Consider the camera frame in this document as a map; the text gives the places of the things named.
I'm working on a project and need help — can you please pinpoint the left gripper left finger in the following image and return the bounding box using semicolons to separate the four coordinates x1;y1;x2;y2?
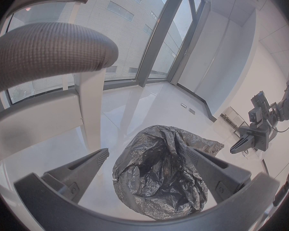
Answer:
41;148;110;204

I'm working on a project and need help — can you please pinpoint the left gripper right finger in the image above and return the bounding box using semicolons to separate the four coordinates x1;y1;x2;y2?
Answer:
186;147;252;204

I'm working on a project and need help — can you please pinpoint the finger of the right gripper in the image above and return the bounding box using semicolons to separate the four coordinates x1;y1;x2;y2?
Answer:
230;135;256;155

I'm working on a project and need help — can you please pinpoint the black plastic bag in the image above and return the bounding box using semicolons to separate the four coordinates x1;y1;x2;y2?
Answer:
112;125;225;220

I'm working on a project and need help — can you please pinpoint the white chair with grey mesh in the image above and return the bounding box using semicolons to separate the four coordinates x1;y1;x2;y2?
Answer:
0;0;119;170

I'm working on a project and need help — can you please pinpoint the window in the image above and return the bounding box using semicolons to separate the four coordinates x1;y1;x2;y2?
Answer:
0;0;211;105

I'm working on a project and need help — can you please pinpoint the black cable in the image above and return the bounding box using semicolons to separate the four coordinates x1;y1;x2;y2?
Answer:
271;116;289;133

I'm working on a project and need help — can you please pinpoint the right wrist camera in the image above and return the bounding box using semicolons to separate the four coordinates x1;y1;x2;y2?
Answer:
248;91;271;129

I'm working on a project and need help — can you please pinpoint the small metal frame table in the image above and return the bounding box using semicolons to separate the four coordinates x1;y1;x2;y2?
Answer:
220;106;250;139

